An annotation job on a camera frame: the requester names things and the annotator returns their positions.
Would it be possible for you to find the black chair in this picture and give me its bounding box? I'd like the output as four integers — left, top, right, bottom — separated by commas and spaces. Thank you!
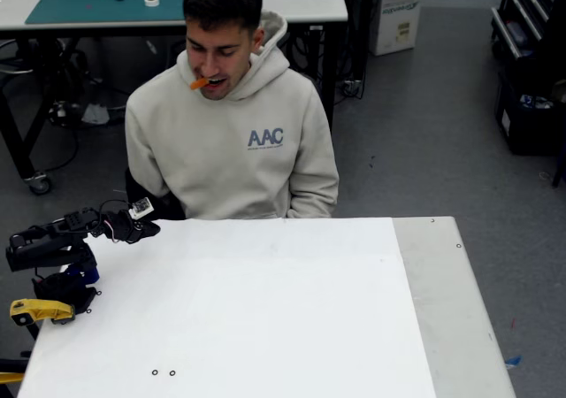
125, 167, 187, 221

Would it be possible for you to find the grey caster wheel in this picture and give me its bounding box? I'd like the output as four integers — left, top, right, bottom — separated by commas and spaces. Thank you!
24, 172, 53, 195

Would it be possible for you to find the yellow black clamp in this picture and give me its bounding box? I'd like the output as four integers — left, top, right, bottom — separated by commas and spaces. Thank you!
10, 299, 76, 327
0, 357, 30, 385

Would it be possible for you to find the man in beige hoodie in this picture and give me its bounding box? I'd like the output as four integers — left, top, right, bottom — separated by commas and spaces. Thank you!
125, 0, 340, 220

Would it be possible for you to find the white crumpled bag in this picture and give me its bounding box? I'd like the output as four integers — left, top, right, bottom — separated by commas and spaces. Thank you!
81, 103, 111, 125

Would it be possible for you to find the large white paper sheet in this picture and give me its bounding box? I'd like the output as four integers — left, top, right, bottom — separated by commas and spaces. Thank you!
17, 217, 439, 398

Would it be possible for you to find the white workbench with black legs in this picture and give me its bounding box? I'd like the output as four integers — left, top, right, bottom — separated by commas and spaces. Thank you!
0, 0, 349, 195

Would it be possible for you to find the white cardboard box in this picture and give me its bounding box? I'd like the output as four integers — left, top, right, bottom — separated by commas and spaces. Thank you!
369, 0, 437, 57

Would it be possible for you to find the black storage bin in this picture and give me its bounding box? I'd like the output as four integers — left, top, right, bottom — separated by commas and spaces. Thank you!
493, 68, 566, 157

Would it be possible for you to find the black tool drawer cabinet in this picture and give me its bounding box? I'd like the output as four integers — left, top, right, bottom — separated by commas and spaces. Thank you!
490, 0, 566, 61

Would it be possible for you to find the small white camera board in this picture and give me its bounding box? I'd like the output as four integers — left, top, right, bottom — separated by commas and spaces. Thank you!
128, 197, 154, 220

